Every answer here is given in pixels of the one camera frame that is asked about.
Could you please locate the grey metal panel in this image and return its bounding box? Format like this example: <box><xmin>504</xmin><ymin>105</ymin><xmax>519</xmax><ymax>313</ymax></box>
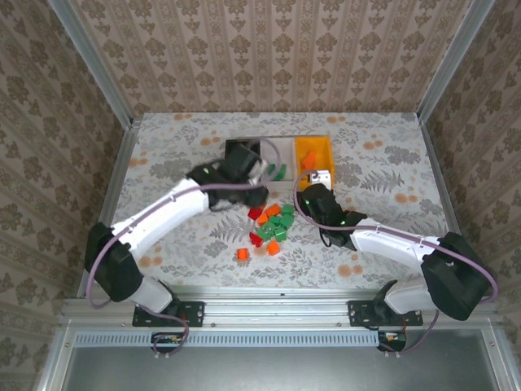
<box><xmin>60</xmin><ymin>345</ymin><xmax>501</xmax><ymax>391</ymax></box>

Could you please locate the white plastic bin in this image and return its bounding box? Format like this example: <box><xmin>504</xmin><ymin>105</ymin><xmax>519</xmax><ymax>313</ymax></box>
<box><xmin>260</xmin><ymin>137</ymin><xmax>297</xmax><ymax>191</ymax></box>

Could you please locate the black connector box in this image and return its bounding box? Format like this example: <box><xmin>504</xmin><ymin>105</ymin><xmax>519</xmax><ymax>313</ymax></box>
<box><xmin>152</xmin><ymin>332</ymin><xmax>182</xmax><ymax>354</ymax></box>
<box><xmin>378</xmin><ymin>332</ymin><xmax>408</xmax><ymax>351</ymax></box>

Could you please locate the aluminium frame post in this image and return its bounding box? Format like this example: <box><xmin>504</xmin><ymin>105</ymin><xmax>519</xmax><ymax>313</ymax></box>
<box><xmin>417</xmin><ymin>0</ymin><xmax>475</xmax><ymax>123</ymax></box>
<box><xmin>48</xmin><ymin>0</ymin><xmax>135</xmax><ymax>127</ymax></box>

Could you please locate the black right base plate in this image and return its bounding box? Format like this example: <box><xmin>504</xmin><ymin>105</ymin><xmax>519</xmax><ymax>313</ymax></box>
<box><xmin>348</xmin><ymin>300</ymin><xmax>424</xmax><ymax>327</ymax></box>

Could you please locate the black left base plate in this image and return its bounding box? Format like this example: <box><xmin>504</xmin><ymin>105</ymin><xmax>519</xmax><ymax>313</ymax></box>
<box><xmin>133</xmin><ymin>301</ymin><xmax>205</xmax><ymax>327</ymax></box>

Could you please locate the aluminium left side rail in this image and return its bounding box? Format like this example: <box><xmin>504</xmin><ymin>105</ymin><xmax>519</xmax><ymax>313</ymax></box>
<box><xmin>77</xmin><ymin>117</ymin><xmax>143</xmax><ymax>298</ymax></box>

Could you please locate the orange plastic bin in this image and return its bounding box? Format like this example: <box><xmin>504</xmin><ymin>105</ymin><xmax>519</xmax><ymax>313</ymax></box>
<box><xmin>295</xmin><ymin>135</ymin><xmax>335</xmax><ymax>191</ymax></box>

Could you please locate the white slotted cable duct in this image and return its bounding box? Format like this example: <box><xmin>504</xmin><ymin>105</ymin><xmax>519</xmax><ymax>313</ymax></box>
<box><xmin>75</xmin><ymin>330</ymin><xmax>379</xmax><ymax>347</ymax></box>

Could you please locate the floral tablecloth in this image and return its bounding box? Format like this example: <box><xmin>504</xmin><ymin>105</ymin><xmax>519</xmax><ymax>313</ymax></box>
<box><xmin>95</xmin><ymin>112</ymin><xmax>451</xmax><ymax>290</ymax></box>

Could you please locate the aluminium right frame post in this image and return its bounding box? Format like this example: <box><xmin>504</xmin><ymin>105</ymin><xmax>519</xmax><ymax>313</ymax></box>
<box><xmin>417</xmin><ymin>0</ymin><xmax>475</xmax><ymax>123</ymax></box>

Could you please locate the aluminium left frame post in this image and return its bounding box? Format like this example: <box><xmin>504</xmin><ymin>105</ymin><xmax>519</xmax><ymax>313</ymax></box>
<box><xmin>48</xmin><ymin>0</ymin><xmax>135</xmax><ymax>127</ymax></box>

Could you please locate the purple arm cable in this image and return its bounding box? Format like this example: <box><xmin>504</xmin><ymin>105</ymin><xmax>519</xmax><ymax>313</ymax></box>
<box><xmin>292</xmin><ymin>169</ymin><xmax>500</xmax><ymax>359</ymax></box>
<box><xmin>88</xmin><ymin>138</ymin><xmax>282</xmax><ymax>359</ymax></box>

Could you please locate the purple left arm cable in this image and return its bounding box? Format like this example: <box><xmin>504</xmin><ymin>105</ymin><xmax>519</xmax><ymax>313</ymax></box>
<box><xmin>88</xmin><ymin>138</ymin><xmax>282</xmax><ymax>359</ymax></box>

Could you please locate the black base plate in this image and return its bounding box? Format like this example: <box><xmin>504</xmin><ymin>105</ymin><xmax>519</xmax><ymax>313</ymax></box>
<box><xmin>133</xmin><ymin>301</ymin><xmax>205</xmax><ymax>327</ymax></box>
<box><xmin>348</xmin><ymin>300</ymin><xmax>424</xmax><ymax>327</ymax></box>

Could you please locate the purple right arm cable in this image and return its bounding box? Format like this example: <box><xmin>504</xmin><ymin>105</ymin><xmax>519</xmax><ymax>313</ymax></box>
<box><xmin>292</xmin><ymin>169</ymin><xmax>500</xmax><ymax>359</ymax></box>

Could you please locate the aluminium right side rail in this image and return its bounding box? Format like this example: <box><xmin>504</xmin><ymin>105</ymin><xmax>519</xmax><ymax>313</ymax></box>
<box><xmin>418</xmin><ymin>116</ymin><xmax>463</xmax><ymax>245</ymax></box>

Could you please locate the black plastic bin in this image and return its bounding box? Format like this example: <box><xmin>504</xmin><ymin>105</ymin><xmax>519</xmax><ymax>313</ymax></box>
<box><xmin>224</xmin><ymin>138</ymin><xmax>264</xmax><ymax>184</ymax></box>

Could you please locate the aluminium rail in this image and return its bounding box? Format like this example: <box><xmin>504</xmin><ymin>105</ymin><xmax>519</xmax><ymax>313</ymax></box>
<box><xmin>418</xmin><ymin>116</ymin><xmax>463</xmax><ymax>245</ymax></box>
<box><xmin>77</xmin><ymin>117</ymin><xmax>143</xmax><ymax>298</ymax></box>
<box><xmin>60</xmin><ymin>284</ymin><xmax>500</xmax><ymax>327</ymax></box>

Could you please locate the aluminium front rail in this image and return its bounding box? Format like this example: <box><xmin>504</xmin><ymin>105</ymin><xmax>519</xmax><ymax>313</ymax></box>
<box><xmin>60</xmin><ymin>284</ymin><xmax>500</xmax><ymax>327</ymax></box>

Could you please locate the right black connector box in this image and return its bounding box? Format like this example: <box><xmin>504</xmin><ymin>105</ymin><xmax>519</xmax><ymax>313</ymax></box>
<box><xmin>378</xmin><ymin>332</ymin><xmax>408</xmax><ymax>351</ymax></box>

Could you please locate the left black connector box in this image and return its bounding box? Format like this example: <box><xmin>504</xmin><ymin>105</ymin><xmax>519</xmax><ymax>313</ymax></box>
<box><xmin>152</xmin><ymin>332</ymin><xmax>182</xmax><ymax>354</ymax></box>

